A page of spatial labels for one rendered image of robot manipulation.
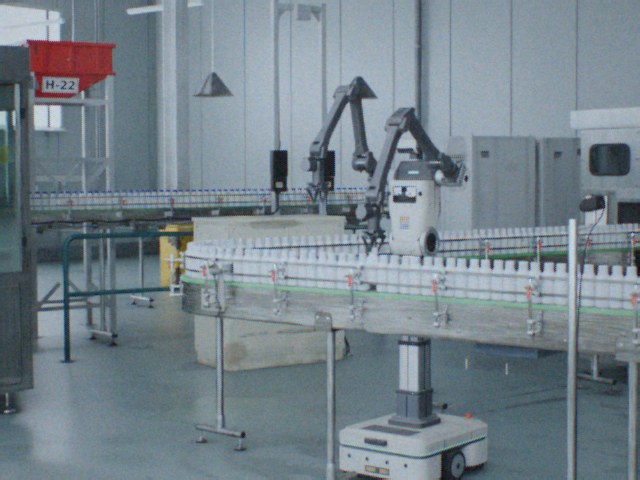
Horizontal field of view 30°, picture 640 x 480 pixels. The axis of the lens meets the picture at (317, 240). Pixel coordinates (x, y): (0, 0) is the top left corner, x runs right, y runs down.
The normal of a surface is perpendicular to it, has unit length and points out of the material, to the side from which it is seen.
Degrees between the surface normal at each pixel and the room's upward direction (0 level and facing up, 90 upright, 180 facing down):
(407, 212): 90
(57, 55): 90
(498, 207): 90
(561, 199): 90
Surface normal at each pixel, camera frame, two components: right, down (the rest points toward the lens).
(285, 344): 0.52, 0.03
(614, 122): -0.84, 0.04
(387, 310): -0.62, 0.04
